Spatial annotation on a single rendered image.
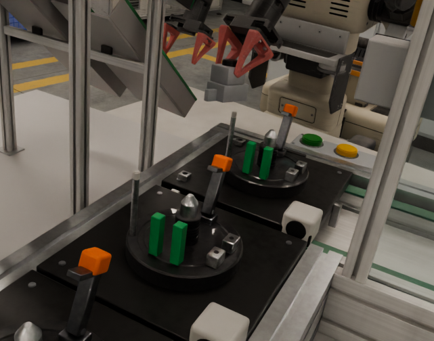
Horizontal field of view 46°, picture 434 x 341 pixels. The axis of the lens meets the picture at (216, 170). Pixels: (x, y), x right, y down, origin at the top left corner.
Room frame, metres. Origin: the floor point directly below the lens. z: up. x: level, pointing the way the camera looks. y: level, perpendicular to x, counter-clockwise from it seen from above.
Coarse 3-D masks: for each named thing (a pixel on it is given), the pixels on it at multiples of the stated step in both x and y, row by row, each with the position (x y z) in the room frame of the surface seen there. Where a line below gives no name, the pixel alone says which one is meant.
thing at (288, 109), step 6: (288, 108) 0.80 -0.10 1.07; (294, 108) 0.80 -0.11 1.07; (282, 114) 0.78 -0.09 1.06; (288, 114) 0.78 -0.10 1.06; (294, 114) 0.79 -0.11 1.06; (282, 120) 0.80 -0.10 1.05; (288, 120) 0.79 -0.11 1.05; (282, 126) 0.79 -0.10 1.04; (288, 126) 0.79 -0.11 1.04; (282, 132) 0.79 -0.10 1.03; (282, 138) 0.78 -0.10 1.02; (282, 144) 0.78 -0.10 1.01
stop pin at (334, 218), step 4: (336, 204) 0.68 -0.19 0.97; (340, 204) 0.68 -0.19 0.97; (332, 208) 0.68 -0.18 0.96; (336, 208) 0.68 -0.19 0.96; (340, 208) 0.68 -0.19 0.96; (332, 212) 0.68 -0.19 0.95; (336, 212) 0.68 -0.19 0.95; (340, 212) 0.69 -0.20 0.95; (332, 216) 0.68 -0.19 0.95; (336, 216) 0.68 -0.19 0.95; (332, 220) 0.68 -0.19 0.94; (336, 220) 0.68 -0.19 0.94; (328, 224) 0.68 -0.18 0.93; (332, 224) 0.68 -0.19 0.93; (336, 224) 0.68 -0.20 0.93
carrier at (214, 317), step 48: (144, 192) 0.63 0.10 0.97; (96, 240) 0.50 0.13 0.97; (144, 240) 0.49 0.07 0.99; (192, 240) 0.49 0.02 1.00; (240, 240) 0.51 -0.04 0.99; (288, 240) 0.56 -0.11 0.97; (144, 288) 0.43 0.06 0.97; (192, 288) 0.43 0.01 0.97; (240, 288) 0.45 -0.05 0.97; (192, 336) 0.36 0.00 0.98; (240, 336) 0.36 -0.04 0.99
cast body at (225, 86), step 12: (228, 60) 0.87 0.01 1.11; (216, 72) 0.86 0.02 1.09; (228, 72) 0.84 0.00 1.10; (216, 84) 0.85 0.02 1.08; (228, 84) 0.84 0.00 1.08; (240, 84) 0.87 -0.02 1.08; (204, 96) 0.83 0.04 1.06; (216, 96) 0.84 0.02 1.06; (228, 96) 0.84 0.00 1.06; (240, 96) 0.87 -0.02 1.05
